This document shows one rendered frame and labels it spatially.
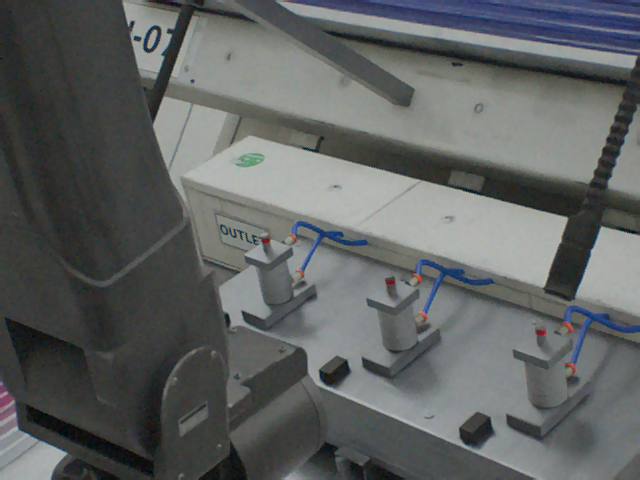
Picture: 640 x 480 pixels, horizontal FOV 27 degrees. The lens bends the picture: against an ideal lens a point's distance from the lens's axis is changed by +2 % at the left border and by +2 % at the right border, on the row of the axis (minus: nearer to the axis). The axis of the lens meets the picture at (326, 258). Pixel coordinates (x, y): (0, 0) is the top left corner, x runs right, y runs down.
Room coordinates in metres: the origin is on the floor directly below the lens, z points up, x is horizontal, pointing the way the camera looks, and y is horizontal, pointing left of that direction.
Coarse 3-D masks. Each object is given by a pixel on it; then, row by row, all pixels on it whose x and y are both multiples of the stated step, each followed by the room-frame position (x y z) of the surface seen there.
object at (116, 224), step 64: (0, 0) 0.38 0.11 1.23; (64, 0) 0.40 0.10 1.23; (0, 64) 0.39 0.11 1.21; (64, 64) 0.41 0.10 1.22; (128, 64) 0.43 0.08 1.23; (0, 128) 0.41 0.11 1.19; (64, 128) 0.41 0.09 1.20; (128, 128) 0.44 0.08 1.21; (0, 192) 0.43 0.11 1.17; (64, 192) 0.42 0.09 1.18; (128, 192) 0.44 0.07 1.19; (0, 256) 0.45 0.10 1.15; (64, 256) 0.43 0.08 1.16; (128, 256) 0.45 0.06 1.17; (192, 256) 0.47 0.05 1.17; (0, 320) 0.48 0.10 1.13; (64, 320) 0.45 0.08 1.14; (128, 320) 0.45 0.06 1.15; (192, 320) 0.48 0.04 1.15; (64, 384) 0.48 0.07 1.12; (128, 384) 0.46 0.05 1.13; (128, 448) 0.48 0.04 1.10
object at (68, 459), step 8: (72, 456) 0.54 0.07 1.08; (64, 464) 0.54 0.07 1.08; (72, 464) 0.53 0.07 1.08; (80, 464) 0.53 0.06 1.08; (88, 464) 0.53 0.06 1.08; (216, 464) 0.55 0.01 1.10; (224, 464) 0.55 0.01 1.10; (56, 472) 0.53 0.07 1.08; (64, 472) 0.53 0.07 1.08; (72, 472) 0.53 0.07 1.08; (80, 472) 0.53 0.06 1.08; (88, 472) 0.51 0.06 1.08; (96, 472) 0.51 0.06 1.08; (104, 472) 0.52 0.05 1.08; (208, 472) 0.56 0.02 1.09; (216, 472) 0.55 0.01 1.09; (224, 472) 0.55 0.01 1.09
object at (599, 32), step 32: (288, 0) 1.05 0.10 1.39; (320, 0) 1.03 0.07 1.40; (352, 0) 1.01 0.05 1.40; (384, 0) 0.99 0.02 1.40; (416, 0) 0.97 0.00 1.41; (448, 0) 0.95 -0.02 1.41; (480, 0) 0.93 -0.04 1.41; (512, 0) 0.91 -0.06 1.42; (544, 0) 0.90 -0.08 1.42; (576, 0) 0.88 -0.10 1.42; (608, 0) 0.87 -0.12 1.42; (480, 32) 0.92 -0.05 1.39; (512, 32) 0.91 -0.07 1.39; (544, 32) 0.89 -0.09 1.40; (576, 32) 0.88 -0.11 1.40; (608, 32) 0.86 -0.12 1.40
